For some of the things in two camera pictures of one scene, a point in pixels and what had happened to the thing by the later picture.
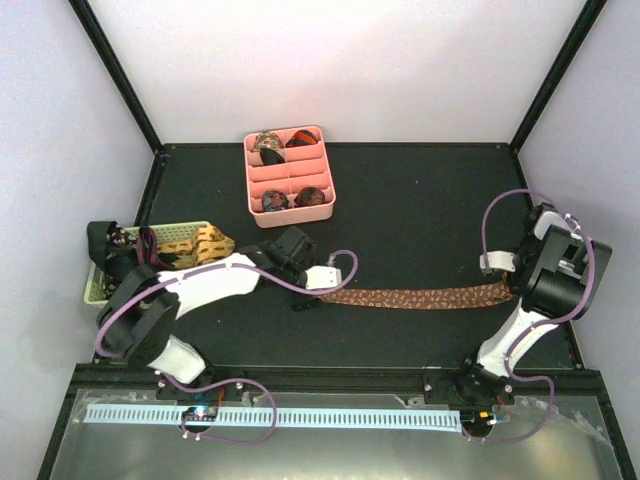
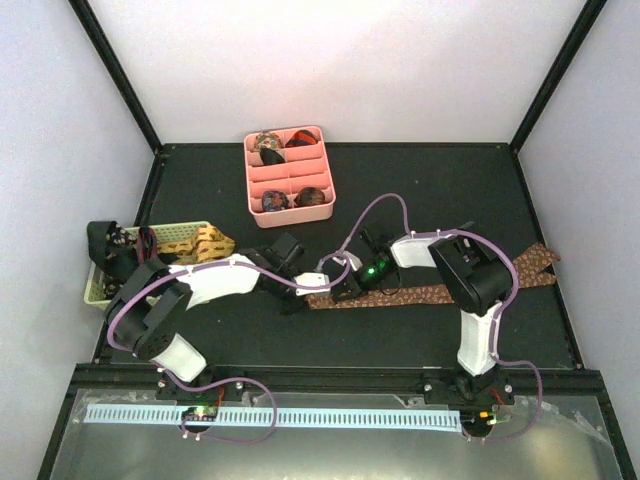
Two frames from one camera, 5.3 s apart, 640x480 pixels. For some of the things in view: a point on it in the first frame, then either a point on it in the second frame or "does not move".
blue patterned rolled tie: (273, 200) does not move
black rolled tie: (270, 156) does not move
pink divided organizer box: (288, 176) does not move
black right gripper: (514, 280) to (357, 288)
